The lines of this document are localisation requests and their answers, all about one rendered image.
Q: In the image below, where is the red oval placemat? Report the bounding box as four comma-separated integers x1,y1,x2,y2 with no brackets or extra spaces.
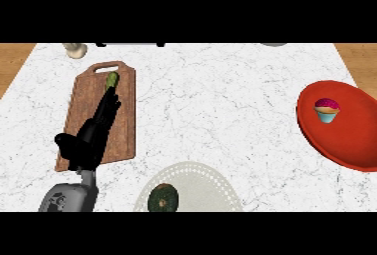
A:
295,80,377,173

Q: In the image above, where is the pink frosted cupcake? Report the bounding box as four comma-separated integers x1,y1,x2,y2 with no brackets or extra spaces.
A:
314,97,342,125

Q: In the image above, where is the white perforated bowl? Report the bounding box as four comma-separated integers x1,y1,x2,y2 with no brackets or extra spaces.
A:
134,160,246,213

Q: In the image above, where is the green vegetable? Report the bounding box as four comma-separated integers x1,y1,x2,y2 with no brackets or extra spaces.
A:
104,71,122,91

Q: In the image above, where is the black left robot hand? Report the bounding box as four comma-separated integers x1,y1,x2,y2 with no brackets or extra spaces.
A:
54,85,123,172

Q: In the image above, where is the brown wooden cutting board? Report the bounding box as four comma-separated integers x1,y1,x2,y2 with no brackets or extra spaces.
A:
54,60,138,173

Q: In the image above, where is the dark green round squash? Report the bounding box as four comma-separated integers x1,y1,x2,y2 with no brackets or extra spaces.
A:
147,183,181,213

